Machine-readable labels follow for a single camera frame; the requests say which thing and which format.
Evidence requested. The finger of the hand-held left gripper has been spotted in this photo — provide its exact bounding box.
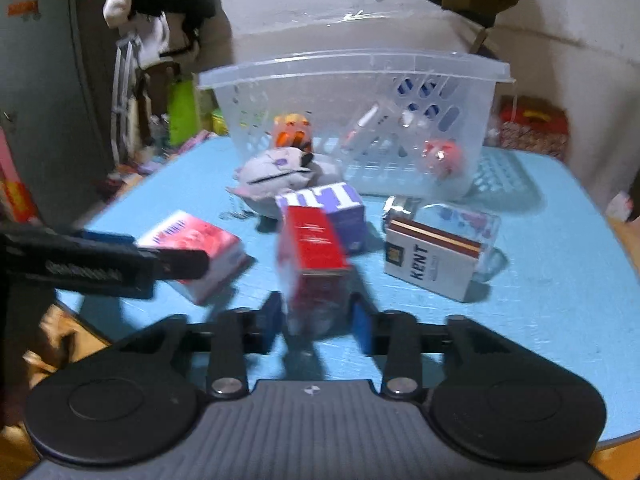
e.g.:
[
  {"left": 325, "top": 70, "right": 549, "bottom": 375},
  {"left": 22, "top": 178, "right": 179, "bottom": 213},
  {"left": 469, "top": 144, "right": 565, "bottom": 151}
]
[
  {"left": 79, "top": 229, "right": 138, "bottom": 251},
  {"left": 148, "top": 247, "right": 211, "bottom": 283}
]

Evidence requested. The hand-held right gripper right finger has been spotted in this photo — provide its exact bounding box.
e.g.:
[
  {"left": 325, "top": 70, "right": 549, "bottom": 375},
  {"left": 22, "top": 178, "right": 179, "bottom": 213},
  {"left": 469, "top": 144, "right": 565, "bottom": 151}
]
[{"left": 349, "top": 292, "right": 523, "bottom": 402}]

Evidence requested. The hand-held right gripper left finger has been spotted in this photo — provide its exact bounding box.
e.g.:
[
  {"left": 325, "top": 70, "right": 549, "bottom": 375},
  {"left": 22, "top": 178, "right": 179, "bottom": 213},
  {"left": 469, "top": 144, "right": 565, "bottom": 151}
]
[{"left": 112, "top": 291, "right": 285, "bottom": 402}]

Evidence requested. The red cigarette box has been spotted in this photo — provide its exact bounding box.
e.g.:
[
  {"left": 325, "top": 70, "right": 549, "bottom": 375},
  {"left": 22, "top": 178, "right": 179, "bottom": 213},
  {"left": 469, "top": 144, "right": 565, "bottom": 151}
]
[{"left": 276, "top": 205, "right": 352, "bottom": 337}]

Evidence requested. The clear plastic basket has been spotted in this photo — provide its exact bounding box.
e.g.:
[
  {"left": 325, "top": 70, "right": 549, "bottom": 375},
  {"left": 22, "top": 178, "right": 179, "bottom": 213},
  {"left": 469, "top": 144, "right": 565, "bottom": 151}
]
[{"left": 197, "top": 48, "right": 516, "bottom": 200}]

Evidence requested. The pink tissue packet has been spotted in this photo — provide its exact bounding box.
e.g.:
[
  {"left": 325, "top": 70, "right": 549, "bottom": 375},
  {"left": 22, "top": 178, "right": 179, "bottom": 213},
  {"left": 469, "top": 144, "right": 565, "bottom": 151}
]
[{"left": 136, "top": 210, "right": 252, "bottom": 306}]

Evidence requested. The white cigarette box maroon stripe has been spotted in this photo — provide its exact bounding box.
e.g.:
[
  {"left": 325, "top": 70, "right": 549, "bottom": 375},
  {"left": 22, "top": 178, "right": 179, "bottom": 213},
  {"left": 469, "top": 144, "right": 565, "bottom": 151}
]
[{"left": 383, "top": 218, "right": 485, "bottom": 304}]

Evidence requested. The red and yellow box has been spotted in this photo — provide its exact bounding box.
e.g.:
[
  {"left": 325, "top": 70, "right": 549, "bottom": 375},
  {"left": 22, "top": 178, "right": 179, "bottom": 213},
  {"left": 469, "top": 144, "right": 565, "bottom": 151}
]
[{"left": 0, "top": 127, "right": 39, "bottom": 226}]

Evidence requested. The purple and white box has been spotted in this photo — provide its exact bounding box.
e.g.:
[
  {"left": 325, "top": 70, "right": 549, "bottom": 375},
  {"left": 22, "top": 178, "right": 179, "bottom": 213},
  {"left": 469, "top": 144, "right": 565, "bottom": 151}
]
[{"left": 276, "top": 182, "right": 369, "bottom": 256}]

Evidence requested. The grey plush toy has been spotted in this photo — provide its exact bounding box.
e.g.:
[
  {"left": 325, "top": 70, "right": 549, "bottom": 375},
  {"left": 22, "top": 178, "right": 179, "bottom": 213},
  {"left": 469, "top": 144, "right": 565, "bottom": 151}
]
[{"left": 226, "top": 146, "right": 346, "bottom": 233}]

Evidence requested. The white metal rack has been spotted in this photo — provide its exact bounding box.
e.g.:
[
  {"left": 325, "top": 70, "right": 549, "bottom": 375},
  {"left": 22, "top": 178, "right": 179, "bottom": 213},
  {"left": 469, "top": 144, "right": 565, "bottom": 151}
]
[{"left": 110, "top": 34, "right": 143, "bottom": 163}]

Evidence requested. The green bag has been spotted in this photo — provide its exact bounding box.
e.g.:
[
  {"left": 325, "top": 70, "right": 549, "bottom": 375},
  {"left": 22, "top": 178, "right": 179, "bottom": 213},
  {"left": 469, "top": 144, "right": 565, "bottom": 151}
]
[{"left": 166, "top": 76, "right": 202, "bottom": 147}]

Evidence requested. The grey metal cabinet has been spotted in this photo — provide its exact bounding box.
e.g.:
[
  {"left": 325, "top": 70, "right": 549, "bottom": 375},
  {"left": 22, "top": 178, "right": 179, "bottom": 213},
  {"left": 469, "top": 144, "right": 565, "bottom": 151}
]
[{"left": 0, "top": 0, "right": 121, "bottom": 226}]

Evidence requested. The orange toy figure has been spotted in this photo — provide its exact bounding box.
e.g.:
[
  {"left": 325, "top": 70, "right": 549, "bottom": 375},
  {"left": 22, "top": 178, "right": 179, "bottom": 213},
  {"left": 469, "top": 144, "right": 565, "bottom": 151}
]
[{"left": 271, "top": 113, "right": 315, "bottom": 155}]

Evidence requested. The red and white toy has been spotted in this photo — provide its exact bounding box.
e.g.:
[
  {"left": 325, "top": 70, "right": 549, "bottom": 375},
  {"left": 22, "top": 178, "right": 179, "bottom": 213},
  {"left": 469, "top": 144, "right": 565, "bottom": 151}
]
[{"left": 423, "top": 139, "right": 465, "bottom": 181}]

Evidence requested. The white pen with red tip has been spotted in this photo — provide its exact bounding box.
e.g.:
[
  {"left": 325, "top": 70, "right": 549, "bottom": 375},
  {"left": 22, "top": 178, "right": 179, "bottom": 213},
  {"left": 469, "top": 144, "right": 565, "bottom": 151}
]
[{"left": 342, "top": 104, "right": 382, "bottom": 149}]

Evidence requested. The red patterned gift box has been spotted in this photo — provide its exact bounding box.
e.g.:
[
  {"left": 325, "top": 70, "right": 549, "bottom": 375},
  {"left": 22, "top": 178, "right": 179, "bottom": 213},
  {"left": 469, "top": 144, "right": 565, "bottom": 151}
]
[{"left": 498, "top": 96, "right": 571, "bottom": 162}]

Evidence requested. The white paper packet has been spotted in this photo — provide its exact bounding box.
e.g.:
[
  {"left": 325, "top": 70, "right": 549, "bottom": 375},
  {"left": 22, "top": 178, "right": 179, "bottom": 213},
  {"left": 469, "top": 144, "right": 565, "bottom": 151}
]
[{"left": 606, "top": 191, "right": 637, "bottom": 223}]

